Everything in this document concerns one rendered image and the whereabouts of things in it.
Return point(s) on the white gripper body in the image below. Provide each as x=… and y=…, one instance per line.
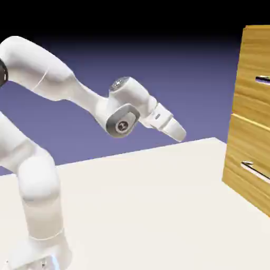
x=174, y=128

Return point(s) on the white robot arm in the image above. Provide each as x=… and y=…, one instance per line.
x=52, y=76

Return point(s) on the light wood cabinet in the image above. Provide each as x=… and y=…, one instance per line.
x=251, y=105

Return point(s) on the wide wood drawer front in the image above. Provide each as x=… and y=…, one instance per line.
x=249, y=63

